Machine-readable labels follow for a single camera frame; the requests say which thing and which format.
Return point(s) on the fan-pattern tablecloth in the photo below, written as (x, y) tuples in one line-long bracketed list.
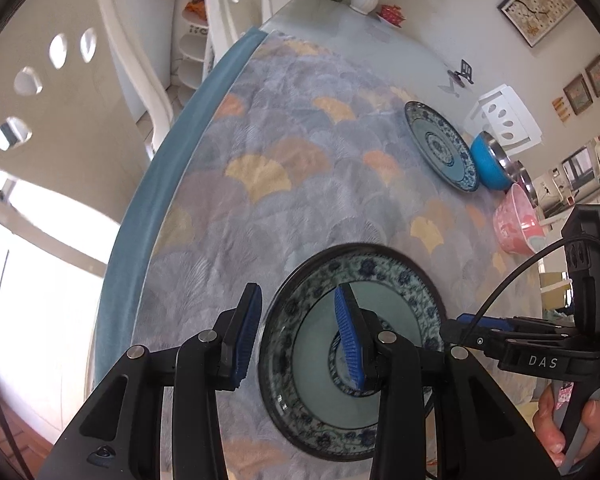
[(286, 149)]

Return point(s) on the small framed picture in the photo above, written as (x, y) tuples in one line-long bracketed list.
[(578, 95), (593, 73)]

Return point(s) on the white chair at head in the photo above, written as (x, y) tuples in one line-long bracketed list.
[(237, 0)]

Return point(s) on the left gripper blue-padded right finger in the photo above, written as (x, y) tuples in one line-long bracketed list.
[(358, 329)]

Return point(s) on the small framed picture right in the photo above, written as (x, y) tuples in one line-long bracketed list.
[(593, 73)]

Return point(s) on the magenta steel bowl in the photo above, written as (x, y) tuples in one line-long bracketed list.
[(523, 179)]

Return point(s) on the large framed picture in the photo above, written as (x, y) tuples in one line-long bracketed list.
[(535, 19)]

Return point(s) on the white chair far side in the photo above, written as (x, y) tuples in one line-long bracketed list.
[(502, 113)]

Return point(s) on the pink ceramic bowl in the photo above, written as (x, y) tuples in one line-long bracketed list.
[(516, 225)]

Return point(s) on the blue steel bowl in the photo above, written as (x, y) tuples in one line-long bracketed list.
[(495, 169)]

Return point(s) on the black phone stand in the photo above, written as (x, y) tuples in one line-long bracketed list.
[(462, 76)]

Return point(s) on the small framed picture left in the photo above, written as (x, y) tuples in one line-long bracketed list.
[(578, 95)]

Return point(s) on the blue floral plate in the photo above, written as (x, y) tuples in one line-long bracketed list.
[(304, 380), (442, 146)]

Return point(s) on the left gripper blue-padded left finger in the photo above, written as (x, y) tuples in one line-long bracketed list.
[(238, 331)]

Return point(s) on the white corner shelf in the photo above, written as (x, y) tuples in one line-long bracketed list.
[(189, 46)]

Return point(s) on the white chair near left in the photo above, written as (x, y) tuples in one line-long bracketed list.
[(81, 108)]

